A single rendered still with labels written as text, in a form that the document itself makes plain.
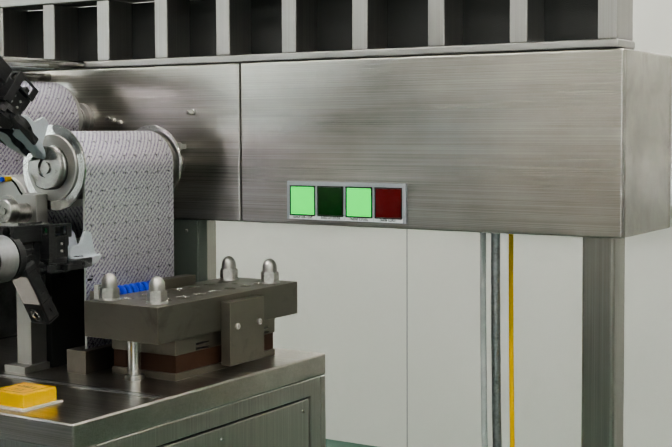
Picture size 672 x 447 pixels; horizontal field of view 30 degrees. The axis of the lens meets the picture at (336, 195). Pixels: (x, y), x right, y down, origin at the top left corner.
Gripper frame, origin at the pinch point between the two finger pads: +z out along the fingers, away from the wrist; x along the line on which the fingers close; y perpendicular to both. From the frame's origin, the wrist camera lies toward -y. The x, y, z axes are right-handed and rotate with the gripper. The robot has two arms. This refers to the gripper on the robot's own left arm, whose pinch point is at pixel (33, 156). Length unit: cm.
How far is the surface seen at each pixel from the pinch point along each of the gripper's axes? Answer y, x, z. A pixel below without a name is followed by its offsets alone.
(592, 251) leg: 21, -80, 51
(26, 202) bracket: -5.6, 2.7, 5.6
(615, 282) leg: 18, -84, 55
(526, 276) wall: 135, 27, 239
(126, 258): -4.3, -7.0, 23.4
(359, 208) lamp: 16, -43, 34
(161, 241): 3.6, -7.1, 29.3
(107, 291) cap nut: -15.8, -14.4, 15.9
